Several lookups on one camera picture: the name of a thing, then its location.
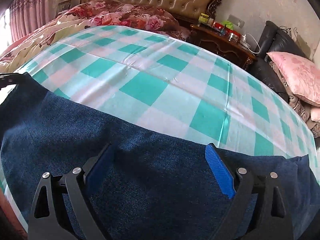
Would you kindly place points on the pink curtain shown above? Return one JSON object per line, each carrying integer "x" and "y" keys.
{"x": 28, "y": 15}

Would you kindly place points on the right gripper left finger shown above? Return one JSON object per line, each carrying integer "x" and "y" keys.
{"x": 61, "y": 208}

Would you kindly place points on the white wall socket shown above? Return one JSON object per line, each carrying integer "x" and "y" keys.
{"x": 236, "y": 21}

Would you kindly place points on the pink floral quilt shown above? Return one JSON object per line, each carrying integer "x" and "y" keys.
{"x": 86, "y": 15}

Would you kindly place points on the dark wooden nightstand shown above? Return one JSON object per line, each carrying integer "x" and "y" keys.
{"x": 212, "y": 41}

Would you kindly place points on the red tin can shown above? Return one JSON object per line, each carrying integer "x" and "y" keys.
{"x": 217, "y": 26}

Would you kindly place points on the yellow green jar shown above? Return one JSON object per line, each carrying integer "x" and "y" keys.
{"x": 203, "y": 18}

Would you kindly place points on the dark blue denim pants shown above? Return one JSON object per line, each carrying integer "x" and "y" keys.
{"x": 157, "y": 187}

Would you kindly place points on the pink satin pillow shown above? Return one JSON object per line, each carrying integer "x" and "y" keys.
{"x": 300, "y": 74}

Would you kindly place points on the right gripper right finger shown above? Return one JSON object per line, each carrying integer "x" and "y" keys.
{"x": 270, "y": 219}

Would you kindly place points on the teal checkered bed sheet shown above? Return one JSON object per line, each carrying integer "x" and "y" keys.
{"x": 170, "y": 87}

